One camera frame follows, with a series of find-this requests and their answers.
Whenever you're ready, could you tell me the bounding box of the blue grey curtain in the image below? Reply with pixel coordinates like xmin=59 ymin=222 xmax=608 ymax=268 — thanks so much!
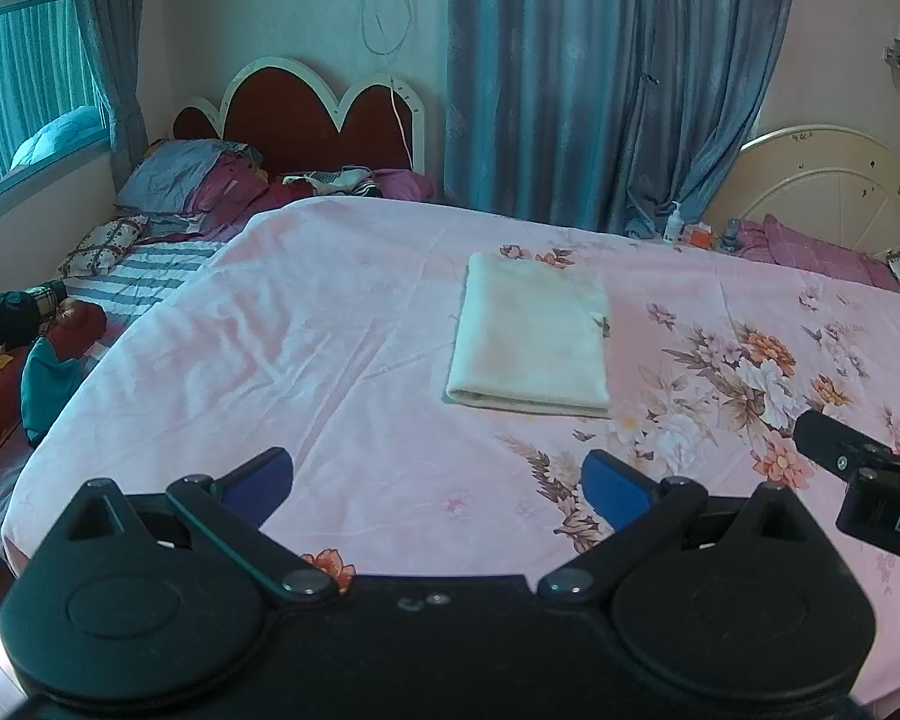
xmin=443 ymin=0 xmax=792 ymax=239

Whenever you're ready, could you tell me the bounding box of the pile of clothes on bed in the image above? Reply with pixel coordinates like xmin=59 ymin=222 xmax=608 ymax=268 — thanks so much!
xmin=116 ymin=138 xmax=436 ymax=241

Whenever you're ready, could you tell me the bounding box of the purple pillow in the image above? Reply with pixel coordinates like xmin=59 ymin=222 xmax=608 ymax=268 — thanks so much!
xmin=738 ymin=215 xmax=900 ymax=294

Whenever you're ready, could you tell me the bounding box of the hanging white cable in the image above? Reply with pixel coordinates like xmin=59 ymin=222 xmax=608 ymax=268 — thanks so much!
xmin=359 ymin=0 xmax=422 ymax=166

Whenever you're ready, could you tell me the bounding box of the white cloth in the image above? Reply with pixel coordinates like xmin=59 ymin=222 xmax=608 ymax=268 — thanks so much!
xmin=445 ymin=252 xmax=611 ymax=418

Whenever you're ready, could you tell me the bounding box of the red and teal clothes heap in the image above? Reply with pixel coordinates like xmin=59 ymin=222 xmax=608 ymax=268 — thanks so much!
xmin=0 ymin=281 xmax=107 ymax=449

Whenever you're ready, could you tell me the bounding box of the window curtain teal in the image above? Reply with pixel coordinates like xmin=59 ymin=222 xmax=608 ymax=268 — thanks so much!
xmin=0 ymin=0 xmax=146 ymax=192

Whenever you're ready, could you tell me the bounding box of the striped blue bed sheet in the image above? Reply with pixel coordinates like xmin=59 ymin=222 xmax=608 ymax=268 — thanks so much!
xmin=64 ymin=241 xmax=221 ymax=330

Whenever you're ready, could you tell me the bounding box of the white lotion bottle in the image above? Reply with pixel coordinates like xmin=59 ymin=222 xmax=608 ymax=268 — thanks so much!
xmin=662 ymin=202 xmax=685 ymax=244

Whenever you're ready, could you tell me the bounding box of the pink floral bed sheet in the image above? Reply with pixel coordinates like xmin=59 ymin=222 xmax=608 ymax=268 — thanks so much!
xmin=0 ymin=197 xmax=900 ymax=718

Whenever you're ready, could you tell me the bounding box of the patterned small pillow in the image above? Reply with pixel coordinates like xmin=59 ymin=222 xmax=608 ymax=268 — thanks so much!
xmin=58 ymin=215 xmax=149 ymax=278

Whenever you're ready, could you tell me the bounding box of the red heart-shaped headboard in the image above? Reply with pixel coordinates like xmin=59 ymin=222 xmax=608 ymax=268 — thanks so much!
xmin=170 ymin=57 xmax=427 ymax=176

